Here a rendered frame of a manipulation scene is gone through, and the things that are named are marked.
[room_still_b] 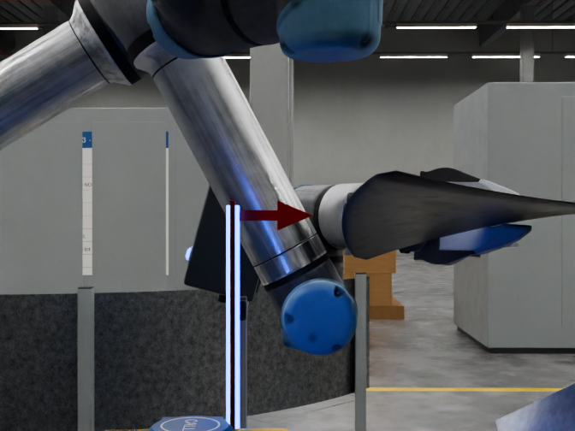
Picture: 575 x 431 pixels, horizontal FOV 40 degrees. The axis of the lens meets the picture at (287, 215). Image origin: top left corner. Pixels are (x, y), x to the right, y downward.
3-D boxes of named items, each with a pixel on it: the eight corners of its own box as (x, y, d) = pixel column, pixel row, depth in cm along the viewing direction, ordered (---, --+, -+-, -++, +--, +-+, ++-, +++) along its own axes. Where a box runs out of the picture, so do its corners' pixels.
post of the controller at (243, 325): (246, 435, 114) (246, 299, 114) (225, 436, 114) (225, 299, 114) (246, 430, 117) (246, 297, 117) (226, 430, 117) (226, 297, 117)
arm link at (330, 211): (321, 180, 88) (315, 252, 88) (349, 178, 85) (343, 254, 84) (369, 188, 93) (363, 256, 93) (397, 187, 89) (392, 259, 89)
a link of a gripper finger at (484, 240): (560, 230, 73) (477, 223, 80) (521, 224, 69) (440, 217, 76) (555, 263, 73) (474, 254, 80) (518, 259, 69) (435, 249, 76)
